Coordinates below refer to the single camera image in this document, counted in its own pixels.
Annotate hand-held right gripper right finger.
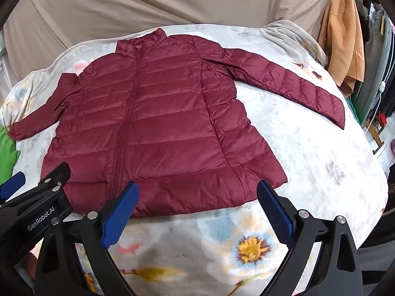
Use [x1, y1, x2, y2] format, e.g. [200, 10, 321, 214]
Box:
[257, 180, 364, 296]

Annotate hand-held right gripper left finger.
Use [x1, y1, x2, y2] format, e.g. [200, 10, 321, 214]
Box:
[32, 181, 141, 296]

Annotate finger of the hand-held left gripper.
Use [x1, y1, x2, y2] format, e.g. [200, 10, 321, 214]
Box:
[0, 172, 26, 202]
[0, 162, 75, 253]

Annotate maroon puffer jacket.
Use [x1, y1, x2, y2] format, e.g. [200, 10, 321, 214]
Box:
[8, 28, 345, 218]

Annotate green cloth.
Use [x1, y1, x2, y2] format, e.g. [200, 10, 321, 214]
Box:
[0, 126, 21, 176]

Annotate floral fleece blanket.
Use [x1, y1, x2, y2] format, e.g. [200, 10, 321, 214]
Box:
[0, 20, 388, 296]

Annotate grey hanging garment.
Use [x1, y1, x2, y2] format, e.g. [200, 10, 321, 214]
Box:
[352, 21, 395, 127]

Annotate orange hanging garment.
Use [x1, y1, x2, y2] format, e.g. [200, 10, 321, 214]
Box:
[318, 0, 365, 94]

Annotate beige sheet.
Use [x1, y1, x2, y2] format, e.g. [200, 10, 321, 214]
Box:
[3, 0, 337, 81]

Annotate wooden frame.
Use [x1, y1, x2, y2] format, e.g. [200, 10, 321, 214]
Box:
[369, 126, 385, 155]

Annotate white cable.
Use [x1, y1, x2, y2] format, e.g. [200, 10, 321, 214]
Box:
[367, 80, 387, 130]

